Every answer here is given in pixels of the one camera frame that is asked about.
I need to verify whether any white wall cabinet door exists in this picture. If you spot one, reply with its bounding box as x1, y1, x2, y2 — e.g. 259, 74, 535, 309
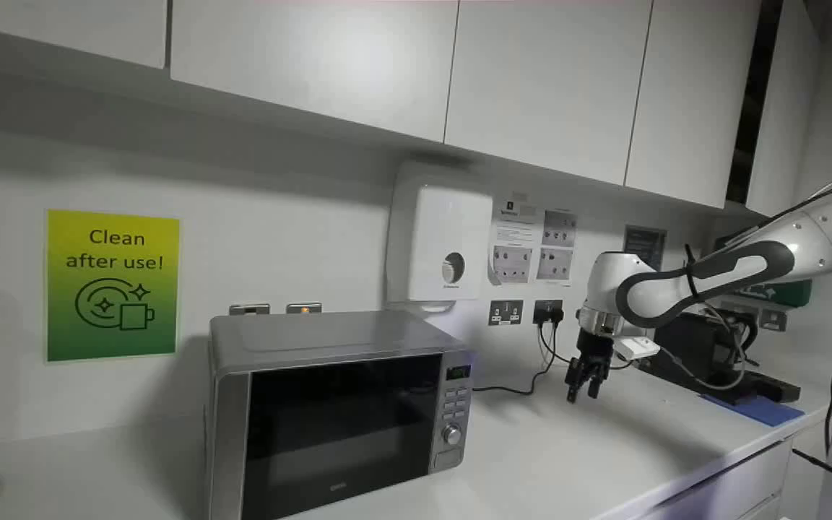
166, 0, 458, 145
441, 0, 655, 187
0, 0, 169, 73
624, 0, 764, 210

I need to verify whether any blue mat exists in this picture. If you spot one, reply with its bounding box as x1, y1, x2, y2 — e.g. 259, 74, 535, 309
701, 386, 809, 429

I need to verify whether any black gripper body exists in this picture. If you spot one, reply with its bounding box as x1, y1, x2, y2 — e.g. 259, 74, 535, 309
568, 325, 620, 380

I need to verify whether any silver microwave oven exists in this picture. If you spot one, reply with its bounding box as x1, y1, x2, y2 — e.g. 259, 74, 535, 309
204, 309, 480, 520

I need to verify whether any black vertical wall strip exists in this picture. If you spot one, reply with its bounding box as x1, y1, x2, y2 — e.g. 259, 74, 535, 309
725, 0, 787, 208

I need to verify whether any green clean after use sign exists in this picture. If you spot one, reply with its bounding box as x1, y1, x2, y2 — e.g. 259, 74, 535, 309
44, 208, 184, 363

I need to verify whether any white base cabinet front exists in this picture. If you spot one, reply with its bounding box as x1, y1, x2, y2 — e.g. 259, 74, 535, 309
616, 435, 798, 520

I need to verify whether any black coffee machine power cable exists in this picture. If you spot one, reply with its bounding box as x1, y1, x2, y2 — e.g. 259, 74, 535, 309
539, 325, 582, 370

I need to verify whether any black coffee machine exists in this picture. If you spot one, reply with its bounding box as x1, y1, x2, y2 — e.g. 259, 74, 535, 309
653, 309, 803, 405

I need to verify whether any green recycling sign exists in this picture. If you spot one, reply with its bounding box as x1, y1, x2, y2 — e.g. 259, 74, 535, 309
722, 276, 813, 311

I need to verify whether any white paper notice sheet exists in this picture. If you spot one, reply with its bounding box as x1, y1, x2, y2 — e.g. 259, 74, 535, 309
488, 197, 581, 288

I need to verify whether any black microwave power cable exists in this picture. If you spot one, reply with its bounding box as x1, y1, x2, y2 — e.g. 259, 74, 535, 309
471, 322, 559, 398

